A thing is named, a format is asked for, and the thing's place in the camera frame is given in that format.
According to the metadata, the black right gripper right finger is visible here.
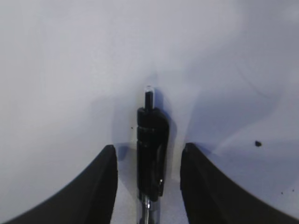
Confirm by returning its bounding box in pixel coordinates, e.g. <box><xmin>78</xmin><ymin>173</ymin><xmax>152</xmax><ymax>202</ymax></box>
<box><xmin>180</xmin><ymin>143</ymin><xmax>299</xmax><ymax>224</ymax></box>

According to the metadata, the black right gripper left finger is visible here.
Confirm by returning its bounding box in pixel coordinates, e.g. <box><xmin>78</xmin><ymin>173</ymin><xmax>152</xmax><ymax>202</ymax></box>
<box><xmin>8</xmin><ymin>145</ymin><xmax>118</xmax><ymax>224</ymax></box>

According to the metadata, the black pen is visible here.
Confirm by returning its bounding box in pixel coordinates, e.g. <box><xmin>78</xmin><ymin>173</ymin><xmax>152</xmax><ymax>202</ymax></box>
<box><xmin>136</xmin><ymin>86</ymin><xmax>170</xmax><ymax>224</ymax></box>

